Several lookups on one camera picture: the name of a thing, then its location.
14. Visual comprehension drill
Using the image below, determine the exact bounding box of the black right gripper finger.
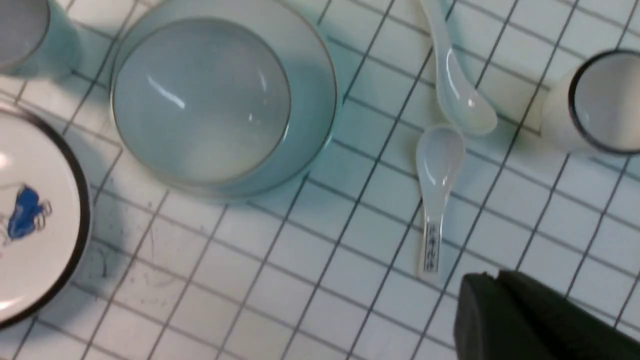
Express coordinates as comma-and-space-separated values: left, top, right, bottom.
454, 270, 640, 360

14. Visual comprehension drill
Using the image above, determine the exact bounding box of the plain white ceramic spoon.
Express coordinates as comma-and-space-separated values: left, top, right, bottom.
419, 0, 498, 136

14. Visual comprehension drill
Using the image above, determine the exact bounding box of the pale green wide bowl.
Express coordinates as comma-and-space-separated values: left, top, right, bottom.
112, 18, 291, 184

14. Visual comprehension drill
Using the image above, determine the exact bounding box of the pale green rimless cup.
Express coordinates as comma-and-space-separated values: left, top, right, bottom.
0, 0, 82, 79

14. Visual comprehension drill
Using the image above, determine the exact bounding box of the white spoon with lettering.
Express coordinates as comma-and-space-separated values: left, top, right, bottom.
415, 123, 466, 281

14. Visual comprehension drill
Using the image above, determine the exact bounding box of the black-rimmed white cup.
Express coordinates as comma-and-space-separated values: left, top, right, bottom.
540, 48, 640, 157

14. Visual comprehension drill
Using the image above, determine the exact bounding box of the pale green flat plate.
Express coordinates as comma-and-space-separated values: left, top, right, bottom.
109, 0, 341, 202

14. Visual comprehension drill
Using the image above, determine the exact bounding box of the black-rimmed illustrated plate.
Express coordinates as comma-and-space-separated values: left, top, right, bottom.
1, 100, 93, 330

